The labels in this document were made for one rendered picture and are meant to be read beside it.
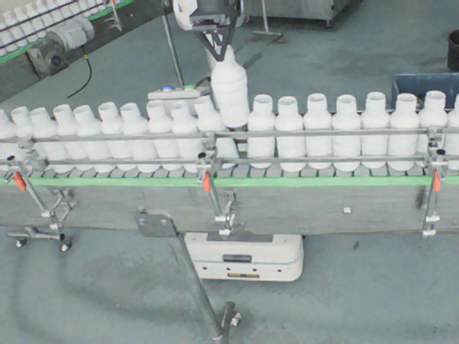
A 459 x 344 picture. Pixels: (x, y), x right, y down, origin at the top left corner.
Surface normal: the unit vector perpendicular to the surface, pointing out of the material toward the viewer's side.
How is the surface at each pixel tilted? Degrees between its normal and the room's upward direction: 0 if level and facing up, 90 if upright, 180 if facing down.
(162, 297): 0
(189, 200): 90
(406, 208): 90
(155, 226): 90
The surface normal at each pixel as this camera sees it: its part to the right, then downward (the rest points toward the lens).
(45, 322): -0.08, -0.80
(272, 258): -0.08, 0.60
